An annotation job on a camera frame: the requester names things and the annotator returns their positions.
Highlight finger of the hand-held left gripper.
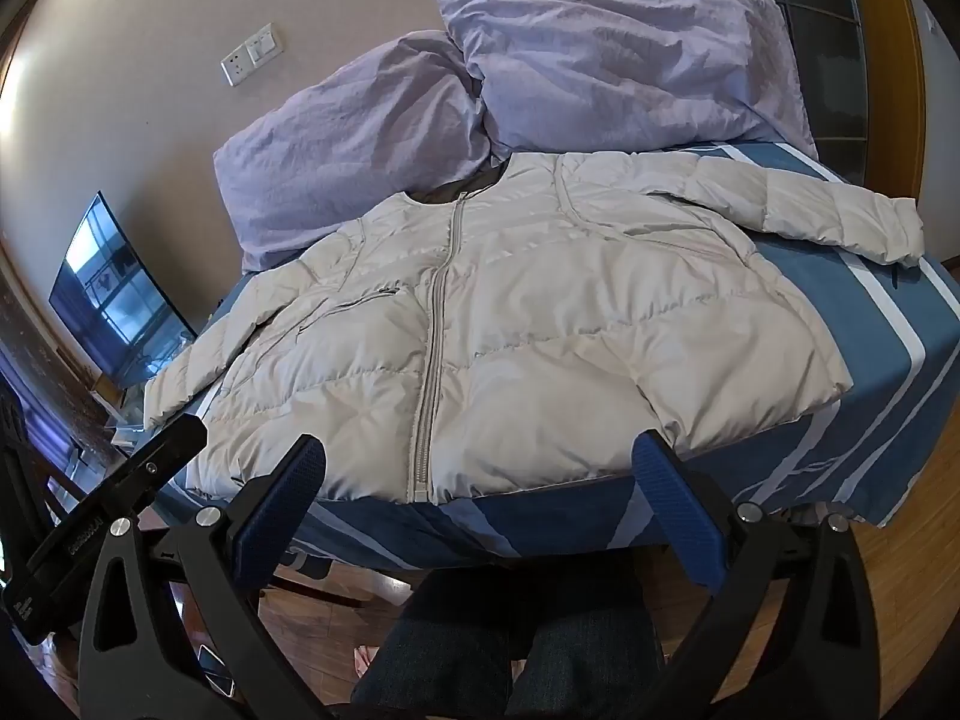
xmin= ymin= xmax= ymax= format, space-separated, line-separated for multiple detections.
xmin=71 ymin=414 xmax=208 ymax=533

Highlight beige quilt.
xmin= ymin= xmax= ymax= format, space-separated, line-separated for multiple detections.
xmin=142 ymin=152 xmax=925 ymax=505

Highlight blue white striped bed sheet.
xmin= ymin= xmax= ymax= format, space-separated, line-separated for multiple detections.
xmin=150 ymin=136 xmax=960 ymax=575

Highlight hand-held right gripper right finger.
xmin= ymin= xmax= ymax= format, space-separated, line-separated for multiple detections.
xmin=632 ymin=431 xmax=882 ymax=720

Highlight dark glass door panel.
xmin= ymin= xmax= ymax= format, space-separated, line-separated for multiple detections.
xmin=709 ymin=0 xmax=871 ymax=162

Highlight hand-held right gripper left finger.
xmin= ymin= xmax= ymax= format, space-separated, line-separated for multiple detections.
xmin=79 ymin=433 xmax=329 ymax=720

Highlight smartphone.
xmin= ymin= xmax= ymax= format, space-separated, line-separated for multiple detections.
xmin=196 ymin=645 xmax=235 ymax=695

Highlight cluttered side table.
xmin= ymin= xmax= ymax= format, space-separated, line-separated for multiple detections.
xmin=75 ymin=375 xmax=166 ymax=466

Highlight large purple pillow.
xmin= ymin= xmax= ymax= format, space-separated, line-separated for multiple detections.
xmin=212 ymin=30 xmax=496 ymax=275

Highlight person's legs in dark trousers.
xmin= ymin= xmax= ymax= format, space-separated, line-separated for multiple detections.
xmin=349 ymin=540 xmax=668 ymax=720

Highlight white wall switch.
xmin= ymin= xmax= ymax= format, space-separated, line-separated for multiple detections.
xmin=247 ymin=24 xmax=284 ymax=65

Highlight small purple pillow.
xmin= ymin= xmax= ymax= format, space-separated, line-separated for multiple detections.
xmin=435 ymin=0 xmax=818 ymax=162

